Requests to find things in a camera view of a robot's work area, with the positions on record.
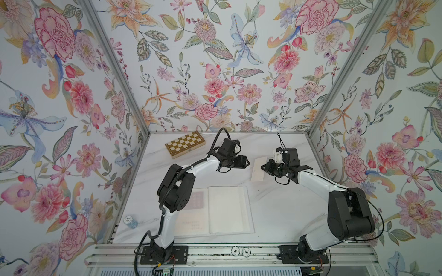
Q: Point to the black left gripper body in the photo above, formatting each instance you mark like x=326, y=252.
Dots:
x=234, y=161

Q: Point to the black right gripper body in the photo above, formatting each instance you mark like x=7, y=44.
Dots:
x=277, y=169

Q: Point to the white photo album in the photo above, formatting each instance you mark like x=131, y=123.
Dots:
x=215, y=211

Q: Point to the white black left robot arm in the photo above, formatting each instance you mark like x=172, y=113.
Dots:
x=176, y=188

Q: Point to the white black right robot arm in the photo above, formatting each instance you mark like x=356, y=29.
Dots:
x=348, y=215

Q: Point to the wooden folding chess board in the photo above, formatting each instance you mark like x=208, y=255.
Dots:
x=185, y=144

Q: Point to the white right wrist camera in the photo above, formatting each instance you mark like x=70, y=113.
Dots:
x=278, y=156

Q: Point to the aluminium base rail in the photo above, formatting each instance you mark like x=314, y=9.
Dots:
x=234, y=259

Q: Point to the aluminium corner post right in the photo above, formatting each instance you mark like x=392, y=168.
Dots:
x=349, y=64

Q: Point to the aluminium corner post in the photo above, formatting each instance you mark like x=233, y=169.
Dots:
x=349, y=64
x=94, y=21

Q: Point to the aluminium corner post left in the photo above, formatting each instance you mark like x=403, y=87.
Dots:
x=94, y=21

